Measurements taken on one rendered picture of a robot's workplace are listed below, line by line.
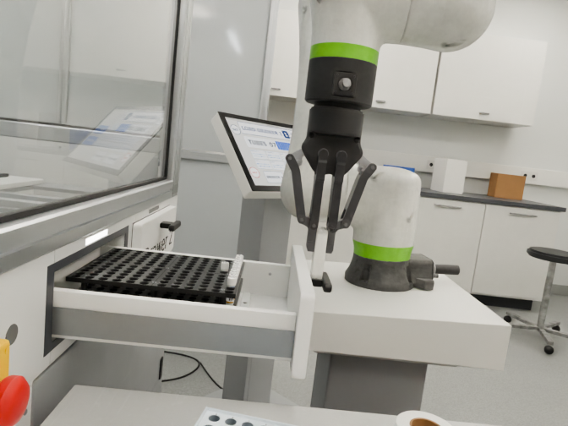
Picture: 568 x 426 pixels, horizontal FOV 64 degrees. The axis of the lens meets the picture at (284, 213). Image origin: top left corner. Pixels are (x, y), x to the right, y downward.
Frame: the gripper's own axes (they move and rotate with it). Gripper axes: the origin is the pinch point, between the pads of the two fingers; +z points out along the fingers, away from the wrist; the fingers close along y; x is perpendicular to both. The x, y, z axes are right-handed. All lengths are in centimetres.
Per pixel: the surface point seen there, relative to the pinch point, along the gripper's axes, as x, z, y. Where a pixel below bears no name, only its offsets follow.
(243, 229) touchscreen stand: 103, 17, -16
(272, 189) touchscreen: 83, -1, -7
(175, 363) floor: 149, 96, -45
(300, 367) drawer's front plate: -11.3, 12.0, -1.8
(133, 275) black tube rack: -1.7, 5.7, -25.5
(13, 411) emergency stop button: -30.8, 8.1, -25.4
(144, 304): -9.3, 6.9, -21.6
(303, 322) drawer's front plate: -11.3, 6.3, -2.1
